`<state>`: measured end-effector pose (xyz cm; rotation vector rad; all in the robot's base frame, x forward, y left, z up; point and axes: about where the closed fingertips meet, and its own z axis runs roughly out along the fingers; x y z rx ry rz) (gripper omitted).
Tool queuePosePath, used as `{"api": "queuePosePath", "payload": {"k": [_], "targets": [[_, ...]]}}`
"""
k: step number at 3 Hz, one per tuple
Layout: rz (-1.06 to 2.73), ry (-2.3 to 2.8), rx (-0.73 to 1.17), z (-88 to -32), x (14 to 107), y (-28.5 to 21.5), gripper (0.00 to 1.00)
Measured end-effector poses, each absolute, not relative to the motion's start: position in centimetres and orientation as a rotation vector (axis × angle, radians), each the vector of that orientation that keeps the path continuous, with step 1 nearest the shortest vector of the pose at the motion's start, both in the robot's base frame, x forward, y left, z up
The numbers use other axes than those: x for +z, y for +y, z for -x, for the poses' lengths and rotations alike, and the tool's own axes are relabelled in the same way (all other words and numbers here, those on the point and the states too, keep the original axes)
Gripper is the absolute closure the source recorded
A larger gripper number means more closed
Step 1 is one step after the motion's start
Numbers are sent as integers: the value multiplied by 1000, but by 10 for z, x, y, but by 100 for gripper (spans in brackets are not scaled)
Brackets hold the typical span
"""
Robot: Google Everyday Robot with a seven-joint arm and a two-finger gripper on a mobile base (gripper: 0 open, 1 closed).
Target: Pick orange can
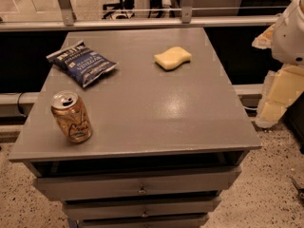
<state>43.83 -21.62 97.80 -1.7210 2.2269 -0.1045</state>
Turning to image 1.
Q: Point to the metal railing frame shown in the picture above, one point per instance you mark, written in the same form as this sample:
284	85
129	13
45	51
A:
48	15

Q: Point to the yellow sponge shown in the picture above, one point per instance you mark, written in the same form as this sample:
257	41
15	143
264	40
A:
172	58

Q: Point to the grey drawer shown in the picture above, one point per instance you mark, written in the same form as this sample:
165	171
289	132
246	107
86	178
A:
141	208
177	221
137	184

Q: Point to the grey drawer cabinet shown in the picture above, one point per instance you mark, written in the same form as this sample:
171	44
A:
143	118

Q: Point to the blue chip bag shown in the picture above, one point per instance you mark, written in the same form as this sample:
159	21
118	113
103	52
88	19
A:
81	63

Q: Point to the dark object on floor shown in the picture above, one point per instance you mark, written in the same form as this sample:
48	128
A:
299	185

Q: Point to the middle grey drawer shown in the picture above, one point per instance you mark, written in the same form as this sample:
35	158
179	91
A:
141	208

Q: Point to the orange soda can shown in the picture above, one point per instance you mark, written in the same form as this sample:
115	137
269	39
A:
70	114

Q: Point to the top grey drawer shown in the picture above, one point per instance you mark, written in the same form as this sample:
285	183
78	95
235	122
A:
137	184

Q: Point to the bottom grey drawer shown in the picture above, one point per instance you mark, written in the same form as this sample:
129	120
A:
177	221

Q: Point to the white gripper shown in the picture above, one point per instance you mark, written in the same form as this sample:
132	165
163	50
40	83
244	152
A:
289	40

